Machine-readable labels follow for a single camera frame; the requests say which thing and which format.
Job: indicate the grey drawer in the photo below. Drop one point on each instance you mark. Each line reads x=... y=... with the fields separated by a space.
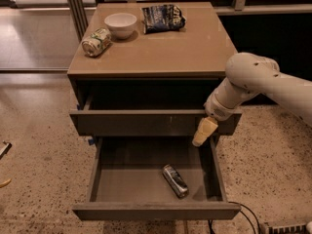
x=127 y=181
x=135 y=123

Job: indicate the blue chip bag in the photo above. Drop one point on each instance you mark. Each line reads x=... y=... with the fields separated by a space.
x=162 y=18

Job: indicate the blue tape piece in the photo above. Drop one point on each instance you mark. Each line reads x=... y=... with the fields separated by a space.
x=91 y=141

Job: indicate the white ceramic bowl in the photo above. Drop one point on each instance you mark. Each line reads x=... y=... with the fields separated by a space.
x=121 y=25

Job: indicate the brown drawer cabinet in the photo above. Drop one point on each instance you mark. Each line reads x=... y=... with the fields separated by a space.
x=165 y=70

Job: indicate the metal tool on floor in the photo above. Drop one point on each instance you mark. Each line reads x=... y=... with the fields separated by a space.
x=4 y=150

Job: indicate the grey bottom drawer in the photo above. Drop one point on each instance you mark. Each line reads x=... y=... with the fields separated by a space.
x=127 y=181

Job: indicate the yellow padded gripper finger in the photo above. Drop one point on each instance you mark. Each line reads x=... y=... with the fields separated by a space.
x=205 y=129

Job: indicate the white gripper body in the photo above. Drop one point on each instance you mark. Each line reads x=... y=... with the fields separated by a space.
x=216 y=108

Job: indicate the silver can in drawer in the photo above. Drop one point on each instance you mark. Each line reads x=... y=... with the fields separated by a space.
x=175 y=181

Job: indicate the grey top drawer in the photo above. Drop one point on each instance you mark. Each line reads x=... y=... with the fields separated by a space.
x=135 y=123

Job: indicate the yellow object on floor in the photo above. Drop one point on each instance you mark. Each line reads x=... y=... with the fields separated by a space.
x=5 y=183

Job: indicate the grey power strip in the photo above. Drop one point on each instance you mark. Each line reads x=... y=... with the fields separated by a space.
x=267 y=228

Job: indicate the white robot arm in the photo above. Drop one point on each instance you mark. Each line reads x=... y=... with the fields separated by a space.
x=248 y=75

